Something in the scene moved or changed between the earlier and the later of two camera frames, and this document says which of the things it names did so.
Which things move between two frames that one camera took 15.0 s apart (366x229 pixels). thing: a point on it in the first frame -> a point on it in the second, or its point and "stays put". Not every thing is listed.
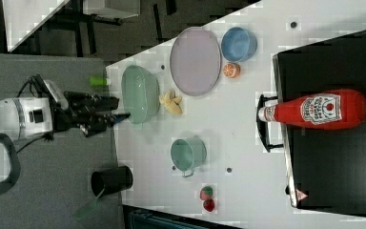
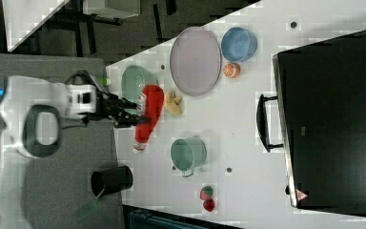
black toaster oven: [327, 170] stays put
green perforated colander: [141, 93] stays put
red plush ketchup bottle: [336, 110] -> [153, 101]
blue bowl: [238, 44] stays put
